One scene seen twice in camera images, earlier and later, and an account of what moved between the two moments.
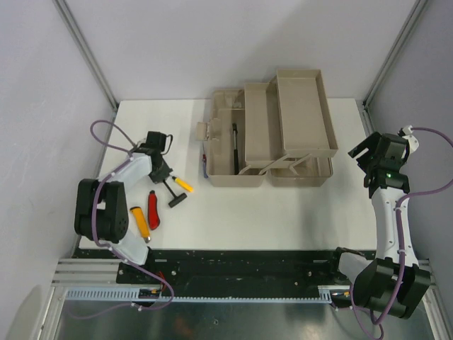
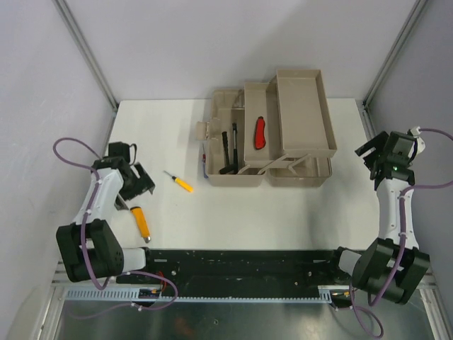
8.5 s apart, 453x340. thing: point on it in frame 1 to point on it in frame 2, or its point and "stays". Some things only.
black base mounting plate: (227, 273) stays
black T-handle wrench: (178, 199) to (229, 167)
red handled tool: (154, 218) to (260, 137)
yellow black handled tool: (182, 184) stays
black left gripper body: (160, 173) to (134, 186)
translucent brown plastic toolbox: (280, 129) stays
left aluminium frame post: (78, 37) stays
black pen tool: (235, 132) stays
